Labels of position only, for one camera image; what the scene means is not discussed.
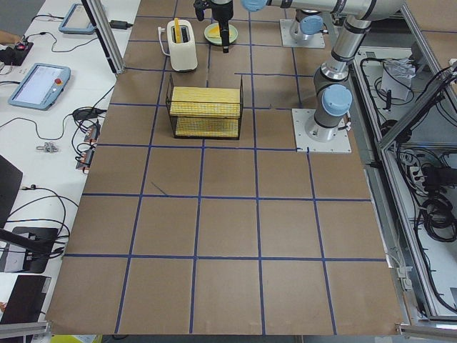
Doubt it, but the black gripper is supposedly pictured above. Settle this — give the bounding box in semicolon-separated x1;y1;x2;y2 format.
209;0;233;54

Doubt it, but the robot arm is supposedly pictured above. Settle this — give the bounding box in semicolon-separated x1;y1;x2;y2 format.
241;0;404;143
289;9;324;42

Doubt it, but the toast slice in toaster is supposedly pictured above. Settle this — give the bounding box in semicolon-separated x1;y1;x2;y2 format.
174;18;182;44

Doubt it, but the white two-slot toaster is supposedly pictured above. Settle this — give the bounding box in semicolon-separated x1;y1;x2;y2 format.
166;19;198;72

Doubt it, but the triangular bread on plate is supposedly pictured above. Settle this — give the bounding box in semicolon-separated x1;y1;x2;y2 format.
207;24;221;39

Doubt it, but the light green round plate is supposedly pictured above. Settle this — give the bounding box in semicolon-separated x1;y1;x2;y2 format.
204;22;238;46

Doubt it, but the black power adapter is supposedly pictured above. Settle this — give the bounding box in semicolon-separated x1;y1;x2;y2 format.
109;20;133;30

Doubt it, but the far blue teach pendant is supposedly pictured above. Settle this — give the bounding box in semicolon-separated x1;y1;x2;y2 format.
59;3;95;35

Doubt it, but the blue teach pendant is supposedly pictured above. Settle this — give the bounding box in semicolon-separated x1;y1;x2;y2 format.
59;3;95;35
8;63;71;111

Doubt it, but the near blue teach pendant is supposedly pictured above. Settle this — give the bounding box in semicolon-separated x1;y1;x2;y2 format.
8;63;71;111

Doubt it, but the black monitor stand base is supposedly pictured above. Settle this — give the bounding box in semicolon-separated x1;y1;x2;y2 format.
1;227;59;274

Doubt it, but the white toaster power cable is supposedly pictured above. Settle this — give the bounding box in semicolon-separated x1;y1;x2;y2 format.
157;26;170;58

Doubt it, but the black wire basket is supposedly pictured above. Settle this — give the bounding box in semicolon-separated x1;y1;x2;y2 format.
165;74;245;140

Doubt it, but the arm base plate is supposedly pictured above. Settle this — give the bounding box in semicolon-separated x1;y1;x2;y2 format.
279;19;325;49
292;109;352;154

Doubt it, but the aluminium frame post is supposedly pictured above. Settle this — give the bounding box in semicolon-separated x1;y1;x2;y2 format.
81;0;125;75

